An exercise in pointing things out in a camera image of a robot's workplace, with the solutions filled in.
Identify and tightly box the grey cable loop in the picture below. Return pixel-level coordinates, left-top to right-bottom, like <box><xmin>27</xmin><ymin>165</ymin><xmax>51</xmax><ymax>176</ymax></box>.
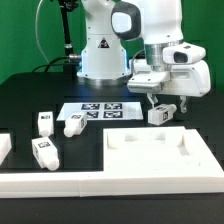
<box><xmin>34</xmin><ymin>0</ymin><xmax>51</xmax><ymax>64</ymax></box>

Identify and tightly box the white block at left edge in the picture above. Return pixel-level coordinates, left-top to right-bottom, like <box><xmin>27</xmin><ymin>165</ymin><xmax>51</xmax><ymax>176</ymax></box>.
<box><xmin>0</xmin><ymin>133</ymin><xmax>12</xmax><ymax>165</ymax></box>

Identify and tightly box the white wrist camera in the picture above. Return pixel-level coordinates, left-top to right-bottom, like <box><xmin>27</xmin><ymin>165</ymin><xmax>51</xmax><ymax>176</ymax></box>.
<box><xmin>162</xmin><ymin>42</ymin><xmax>206</xmax><ymax>65</ymax></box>

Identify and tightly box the white sheet with markers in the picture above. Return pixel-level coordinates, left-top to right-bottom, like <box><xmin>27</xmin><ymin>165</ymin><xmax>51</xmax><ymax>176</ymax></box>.
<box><xmin>57</xmin><ymin>102</ymin><xmax>143</xmax><ymax>121</ymax></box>

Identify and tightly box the black cable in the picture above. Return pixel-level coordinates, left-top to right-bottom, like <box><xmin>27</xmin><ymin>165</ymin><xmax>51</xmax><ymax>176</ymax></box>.
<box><xmin>32</xmin><ymin>55</ymin><xmax>82</xmax><ymax>73</ymax></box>

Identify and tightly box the white U-shaped fence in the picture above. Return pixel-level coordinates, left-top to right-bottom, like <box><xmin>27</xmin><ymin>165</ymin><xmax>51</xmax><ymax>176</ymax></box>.
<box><xmin>0</xmin><ymin>129</ymin><xmax>224</xmax><ymax>200</ymax></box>

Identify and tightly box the white square tabletop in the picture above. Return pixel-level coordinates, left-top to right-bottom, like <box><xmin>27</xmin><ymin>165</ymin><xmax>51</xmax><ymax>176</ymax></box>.
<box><xmin>103</xmin><ymin>126</ymin><xmax>223</xmax><ymax>175</ymax></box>

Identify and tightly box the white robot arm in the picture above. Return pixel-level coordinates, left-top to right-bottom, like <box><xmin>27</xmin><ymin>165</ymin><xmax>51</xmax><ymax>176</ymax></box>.
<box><xmin>78</xmin><ymin>0</ymin><xmax>211</xmax><ymax>112</ymax></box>

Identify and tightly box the black camera stand pole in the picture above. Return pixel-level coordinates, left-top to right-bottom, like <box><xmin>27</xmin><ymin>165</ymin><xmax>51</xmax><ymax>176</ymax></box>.
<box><xmin>57</xmin><ymin>0</ymin><xmax>79</xmax><ymax>73</ymax></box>

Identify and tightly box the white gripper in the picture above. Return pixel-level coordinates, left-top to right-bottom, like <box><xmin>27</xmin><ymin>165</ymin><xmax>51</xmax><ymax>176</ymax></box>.
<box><xmin>127</xmin><ymin>60</ymin><xmax>211</xmax><ymax>113</ymax></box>

